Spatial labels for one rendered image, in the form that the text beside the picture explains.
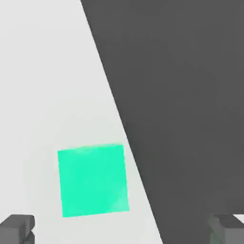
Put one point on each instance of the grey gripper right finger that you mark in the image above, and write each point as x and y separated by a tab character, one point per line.
227	231

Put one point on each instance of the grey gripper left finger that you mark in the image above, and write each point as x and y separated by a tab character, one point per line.
14	229

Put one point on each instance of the small green cube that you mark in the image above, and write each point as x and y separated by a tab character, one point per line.
93	181

